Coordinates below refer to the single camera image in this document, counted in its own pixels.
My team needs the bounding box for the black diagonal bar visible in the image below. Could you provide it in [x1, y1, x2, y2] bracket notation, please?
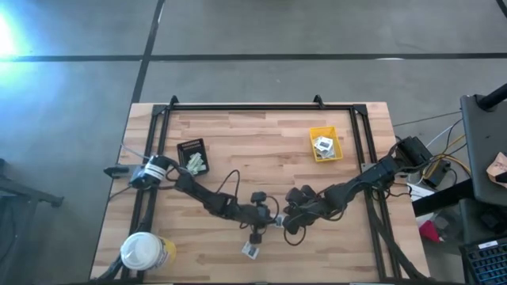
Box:
[411, 180, 476, 217]

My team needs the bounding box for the black backlit keyboard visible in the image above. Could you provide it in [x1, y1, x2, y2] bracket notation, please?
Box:
[459, 238, 507, 285]

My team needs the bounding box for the yellow cable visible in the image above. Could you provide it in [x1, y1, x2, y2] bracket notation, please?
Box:
[421, 134, 471, 179]

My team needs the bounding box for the red object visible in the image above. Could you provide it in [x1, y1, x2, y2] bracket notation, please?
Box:
[418, 220, 441, 243]

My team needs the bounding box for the yellow wipes canister white lid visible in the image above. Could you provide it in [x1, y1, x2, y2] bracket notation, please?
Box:
[120, 231, 177, 272]

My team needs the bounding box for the yellow plastic basket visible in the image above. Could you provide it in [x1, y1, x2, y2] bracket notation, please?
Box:
[309, 125, 344, 163]

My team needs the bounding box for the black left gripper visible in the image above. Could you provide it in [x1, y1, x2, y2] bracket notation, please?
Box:
[241, 191, 274, 245]

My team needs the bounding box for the black power box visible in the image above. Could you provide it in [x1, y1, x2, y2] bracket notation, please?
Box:
[423, 160, 452, 188]

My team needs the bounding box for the black floor stand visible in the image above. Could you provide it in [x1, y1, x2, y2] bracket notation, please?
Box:
[0, 158, 64, 209]

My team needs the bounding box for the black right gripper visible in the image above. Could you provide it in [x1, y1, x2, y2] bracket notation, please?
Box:
[283, 188, 337, 235]

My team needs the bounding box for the black plastic basket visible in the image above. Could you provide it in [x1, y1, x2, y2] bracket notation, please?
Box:
[177, 138, 210, 177]

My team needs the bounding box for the white flat box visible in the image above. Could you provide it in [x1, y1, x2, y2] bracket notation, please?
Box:
[409, 184, 436, 203]

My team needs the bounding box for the white cable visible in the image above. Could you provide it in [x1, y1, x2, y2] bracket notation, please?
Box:
[425, 118, 463, 150]

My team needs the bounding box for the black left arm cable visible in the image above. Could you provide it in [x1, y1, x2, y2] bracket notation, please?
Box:
[215, 169, 280, 230]

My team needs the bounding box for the grey cart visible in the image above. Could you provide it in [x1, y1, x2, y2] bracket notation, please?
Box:
[459, 93, 507, 207]

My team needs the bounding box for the brown cardboard piece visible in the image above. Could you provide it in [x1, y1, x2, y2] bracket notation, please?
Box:
[486, 152, 507, 184]

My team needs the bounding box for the black pole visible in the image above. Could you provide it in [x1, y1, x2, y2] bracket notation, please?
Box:
[477, 82, 507, 112]

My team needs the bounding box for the black aluminium table frame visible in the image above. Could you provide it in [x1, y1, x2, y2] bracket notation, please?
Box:
[93, 94, 427, 284]

